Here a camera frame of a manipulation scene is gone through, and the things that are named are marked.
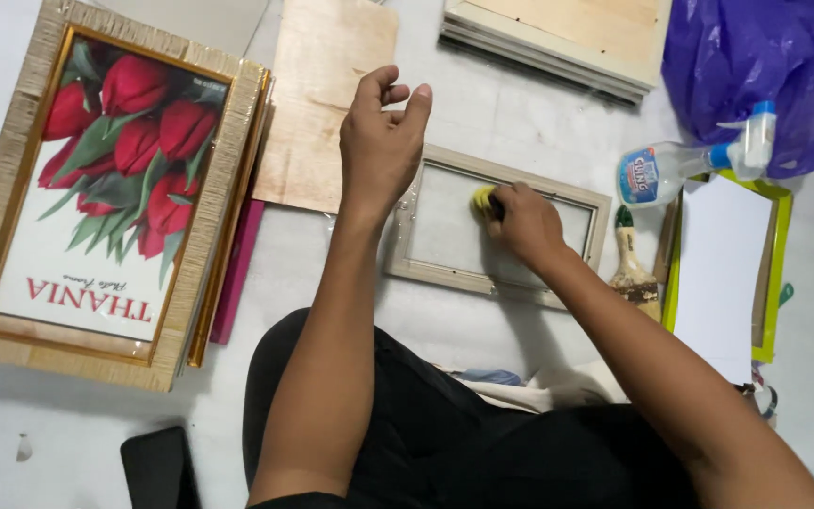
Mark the small white paper scrap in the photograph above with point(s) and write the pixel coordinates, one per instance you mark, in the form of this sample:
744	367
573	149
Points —
23	448

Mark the white cloth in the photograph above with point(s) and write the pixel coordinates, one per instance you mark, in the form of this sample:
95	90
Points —
555	389

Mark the plywood backing board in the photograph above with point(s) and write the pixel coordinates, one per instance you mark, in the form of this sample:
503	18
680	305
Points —
315	92

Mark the clear spray bottle blue nozzle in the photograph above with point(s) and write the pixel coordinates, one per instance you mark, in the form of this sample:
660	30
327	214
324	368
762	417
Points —
661	169

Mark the person's right hand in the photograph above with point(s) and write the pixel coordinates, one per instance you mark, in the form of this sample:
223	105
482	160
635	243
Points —
531	223

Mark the yellow sponge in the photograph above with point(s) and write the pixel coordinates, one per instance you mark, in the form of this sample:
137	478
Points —
482	199

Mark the magenta picture frame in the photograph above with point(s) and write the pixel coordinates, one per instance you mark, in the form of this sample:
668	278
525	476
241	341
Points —
236	283

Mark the white paper sheet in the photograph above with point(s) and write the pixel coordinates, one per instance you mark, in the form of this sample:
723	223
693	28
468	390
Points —
721	276

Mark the small beige picture frame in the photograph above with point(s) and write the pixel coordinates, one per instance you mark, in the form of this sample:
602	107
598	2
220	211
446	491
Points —
449	276

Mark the stack of wooden frames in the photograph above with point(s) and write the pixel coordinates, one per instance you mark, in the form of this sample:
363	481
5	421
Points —
562	35

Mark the wooden paintbrush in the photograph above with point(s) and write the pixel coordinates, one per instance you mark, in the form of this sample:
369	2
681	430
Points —
632	272

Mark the person's right fingers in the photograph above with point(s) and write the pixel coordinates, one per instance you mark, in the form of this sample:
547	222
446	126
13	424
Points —
506	205

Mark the lime green picture frame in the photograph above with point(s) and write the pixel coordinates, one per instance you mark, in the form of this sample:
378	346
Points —
778	268

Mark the black phone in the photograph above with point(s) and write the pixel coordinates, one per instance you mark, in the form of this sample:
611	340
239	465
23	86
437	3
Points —
160	470

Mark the large beige tulip picture frame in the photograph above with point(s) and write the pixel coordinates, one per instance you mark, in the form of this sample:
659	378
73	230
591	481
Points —
96	212

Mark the person's left hand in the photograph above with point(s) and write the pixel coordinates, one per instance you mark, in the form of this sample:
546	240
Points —
371	148

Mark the purple plastic bag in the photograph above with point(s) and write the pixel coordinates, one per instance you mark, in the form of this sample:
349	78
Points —
781	56

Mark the person's black clothing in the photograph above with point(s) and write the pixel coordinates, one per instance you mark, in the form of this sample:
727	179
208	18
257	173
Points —
414	438

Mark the gold picture frame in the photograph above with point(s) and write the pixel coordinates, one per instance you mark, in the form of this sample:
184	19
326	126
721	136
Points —
232	226

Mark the tape roll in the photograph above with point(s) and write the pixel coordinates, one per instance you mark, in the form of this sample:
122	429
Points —
764	399

